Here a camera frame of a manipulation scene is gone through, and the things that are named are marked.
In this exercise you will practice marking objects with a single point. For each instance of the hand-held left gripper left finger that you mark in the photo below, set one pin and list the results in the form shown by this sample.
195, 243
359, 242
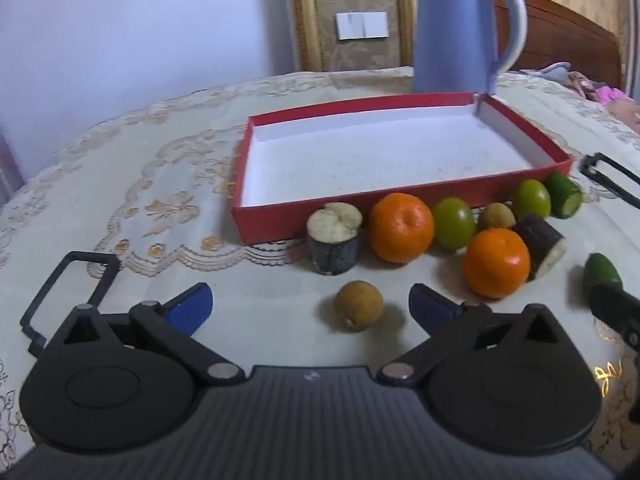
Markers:
187, 307

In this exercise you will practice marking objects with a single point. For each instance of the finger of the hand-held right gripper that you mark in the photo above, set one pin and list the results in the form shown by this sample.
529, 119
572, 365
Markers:
615, 305
590, 162

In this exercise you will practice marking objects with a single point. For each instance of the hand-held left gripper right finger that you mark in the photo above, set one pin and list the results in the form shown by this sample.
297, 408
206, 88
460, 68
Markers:
432, 307

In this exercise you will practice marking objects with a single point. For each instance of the green cucumber piece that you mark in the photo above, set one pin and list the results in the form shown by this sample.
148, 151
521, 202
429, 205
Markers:
602, 271
562, 194

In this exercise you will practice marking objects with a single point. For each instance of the green lime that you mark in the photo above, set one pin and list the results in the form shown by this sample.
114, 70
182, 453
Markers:
454, 222
531, 199

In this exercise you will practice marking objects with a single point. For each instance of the brown longan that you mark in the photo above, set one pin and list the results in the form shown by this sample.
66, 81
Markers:
359, 306

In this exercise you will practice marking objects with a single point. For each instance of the orange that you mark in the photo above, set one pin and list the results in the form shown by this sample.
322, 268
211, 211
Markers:
495, 262
400, 227

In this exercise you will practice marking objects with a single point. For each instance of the eggplant piece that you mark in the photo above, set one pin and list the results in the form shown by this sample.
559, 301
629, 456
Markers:
334, 245
542, 245

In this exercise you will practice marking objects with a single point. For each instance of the small brown kiwi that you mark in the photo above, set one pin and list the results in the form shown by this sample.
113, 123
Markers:
496, 217

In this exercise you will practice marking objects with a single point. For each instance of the red cardboard box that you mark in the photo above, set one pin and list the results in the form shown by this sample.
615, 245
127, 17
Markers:
380, 150

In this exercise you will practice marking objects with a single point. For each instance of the pile of clothes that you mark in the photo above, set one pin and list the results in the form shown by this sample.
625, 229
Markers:
590, 87

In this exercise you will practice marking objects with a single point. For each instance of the wooden bed headboard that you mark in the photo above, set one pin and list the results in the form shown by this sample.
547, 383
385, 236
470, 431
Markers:
565, 35

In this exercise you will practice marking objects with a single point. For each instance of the cream lace tablecloth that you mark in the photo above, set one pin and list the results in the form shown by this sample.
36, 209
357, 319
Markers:
150, 170

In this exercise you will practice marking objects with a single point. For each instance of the blue electric kettle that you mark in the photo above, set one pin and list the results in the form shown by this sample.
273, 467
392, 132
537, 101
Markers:
450, 30

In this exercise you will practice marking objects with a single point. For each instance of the white wall switch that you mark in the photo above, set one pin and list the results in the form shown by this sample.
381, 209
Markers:
362, 25

